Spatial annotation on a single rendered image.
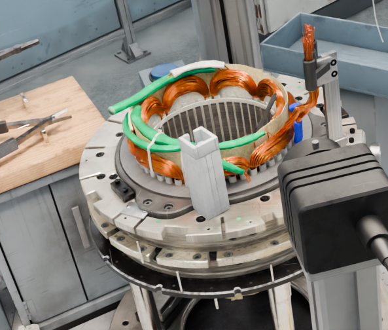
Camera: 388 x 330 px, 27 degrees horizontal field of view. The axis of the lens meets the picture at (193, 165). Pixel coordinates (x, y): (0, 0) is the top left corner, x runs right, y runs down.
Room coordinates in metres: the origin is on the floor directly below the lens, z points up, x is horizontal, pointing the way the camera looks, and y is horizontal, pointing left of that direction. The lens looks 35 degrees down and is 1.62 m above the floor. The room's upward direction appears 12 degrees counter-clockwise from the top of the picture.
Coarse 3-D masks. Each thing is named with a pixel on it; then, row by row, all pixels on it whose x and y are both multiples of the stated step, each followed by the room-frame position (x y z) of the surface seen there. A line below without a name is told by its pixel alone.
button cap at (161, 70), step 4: (160, 64) 1.09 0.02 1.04; (164, 64) 1.09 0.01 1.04; (168, 64) 1.09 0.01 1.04; (172, 64) 1.09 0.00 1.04; (156, 68) 1.08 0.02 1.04; (160, 68) 1.08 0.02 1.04; (164, 68) 1.08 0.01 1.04; (168, 68) 1.08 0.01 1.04; (172, 68) 1.07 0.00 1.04; (176, 68) 1.07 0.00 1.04; (152, 72) 1.08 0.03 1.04; (156, 72) 1.07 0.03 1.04; (160, 72) 1.07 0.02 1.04; (164, 72) 1.07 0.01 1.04; (168, 72) 1.07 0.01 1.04; (152, 76) 1.07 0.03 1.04; (156, 76) 1.06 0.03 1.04; (160, 76) 1.06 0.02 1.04
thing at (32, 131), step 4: (40, 124) 0.91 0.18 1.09; (44, 124) 0.91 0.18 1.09; (48, 124) 0.92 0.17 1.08; (32, 128) 0.91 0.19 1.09; (36, 128) 0.90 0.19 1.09; (40, 128) 0.91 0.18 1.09; (28, 132) 0.90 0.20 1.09; (32, 132) 0.90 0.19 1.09; (36, 132) 0.90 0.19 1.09; (20, 136) 0.89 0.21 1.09; (24, 136) 0.89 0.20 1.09; (28, 136) 0.89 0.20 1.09; (16, 140) 0.88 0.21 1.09; (20, 140) 0.89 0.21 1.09; (24, 140) 0.89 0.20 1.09
